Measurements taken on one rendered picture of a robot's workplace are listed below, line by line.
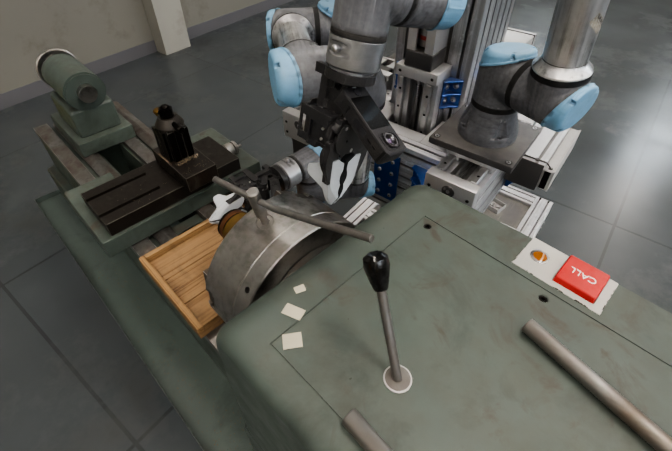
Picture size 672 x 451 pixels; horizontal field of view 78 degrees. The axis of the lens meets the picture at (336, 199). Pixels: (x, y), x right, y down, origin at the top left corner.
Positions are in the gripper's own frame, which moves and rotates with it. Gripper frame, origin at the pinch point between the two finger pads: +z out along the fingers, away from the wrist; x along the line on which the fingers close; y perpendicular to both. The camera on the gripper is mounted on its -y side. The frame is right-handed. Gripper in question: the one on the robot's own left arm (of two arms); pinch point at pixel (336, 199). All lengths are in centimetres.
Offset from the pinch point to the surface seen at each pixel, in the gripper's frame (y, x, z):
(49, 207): 145, 9, 84
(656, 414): -47.6, -7.5, 5.6
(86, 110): 120, -3, 32
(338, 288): -8.6, 5.9, 9.2
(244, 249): 10.9, 8.6, 14.1
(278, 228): 8.8, 3.1, 10.3
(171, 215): 63, -4, 43
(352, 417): -23.2, 18.5, 10.1
